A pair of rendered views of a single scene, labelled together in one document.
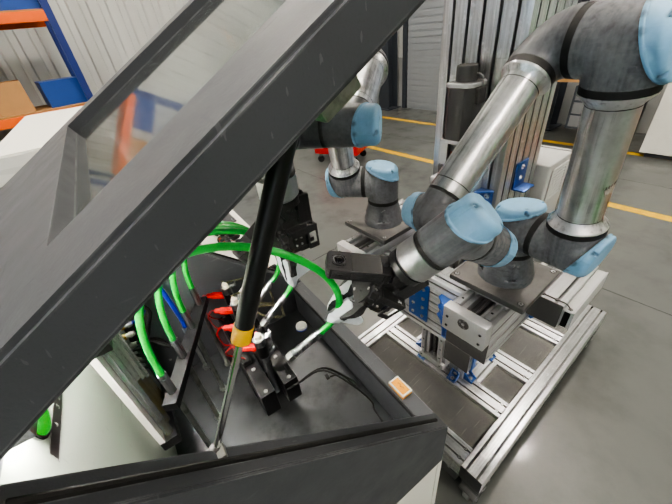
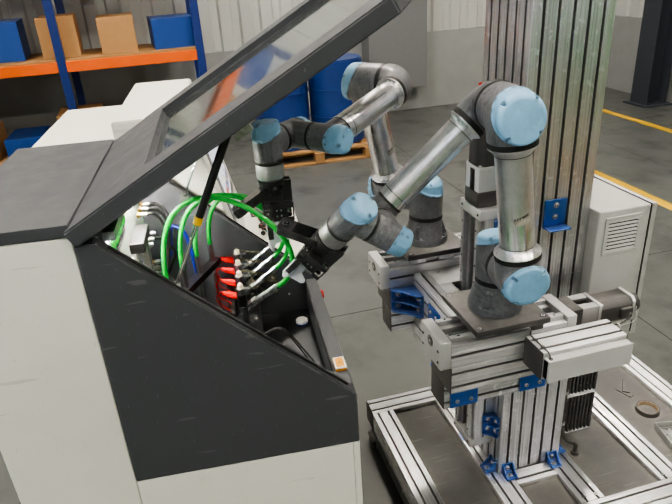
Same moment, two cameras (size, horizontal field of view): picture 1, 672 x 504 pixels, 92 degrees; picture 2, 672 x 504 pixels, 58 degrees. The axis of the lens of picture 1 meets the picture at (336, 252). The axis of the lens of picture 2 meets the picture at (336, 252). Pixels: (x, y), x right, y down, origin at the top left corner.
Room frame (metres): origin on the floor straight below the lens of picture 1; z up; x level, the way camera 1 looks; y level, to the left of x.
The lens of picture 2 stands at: (-0.83, -0.62, 1.95)
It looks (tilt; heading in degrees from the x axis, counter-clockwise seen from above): 26 degrees down; 21
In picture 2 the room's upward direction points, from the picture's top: 4 degrees counter-clockwise
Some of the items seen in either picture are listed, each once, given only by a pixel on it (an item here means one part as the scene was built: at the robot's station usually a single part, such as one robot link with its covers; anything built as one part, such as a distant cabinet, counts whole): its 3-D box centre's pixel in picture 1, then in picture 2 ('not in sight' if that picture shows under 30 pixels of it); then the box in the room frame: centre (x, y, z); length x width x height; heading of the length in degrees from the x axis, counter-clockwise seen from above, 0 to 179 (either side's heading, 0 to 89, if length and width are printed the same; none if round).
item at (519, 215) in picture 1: (518, 225); (498, 253); (0.72, -0.49, 1.20); 0.13 x 0.12 x 0.14; 28
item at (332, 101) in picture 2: not in sight; (309, 108); (5.32, 1.97, 0.51); 1.20 x 0.85 x 1.02; 123
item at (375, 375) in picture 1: (348, 352); (326, 345); (0.64, 0.00, 0.87); 0.62 x 0.04 x 0.16; 30
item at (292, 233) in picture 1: (289, 223); (275, 199); (0.57, 0.09, 1.38); 0.09 x 0.08 x 0.12; 120
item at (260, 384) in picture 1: (259, 360); (246, 327); (0.63, 0.27, 0.91); 0.34 x 0.10 x 0.15; 30
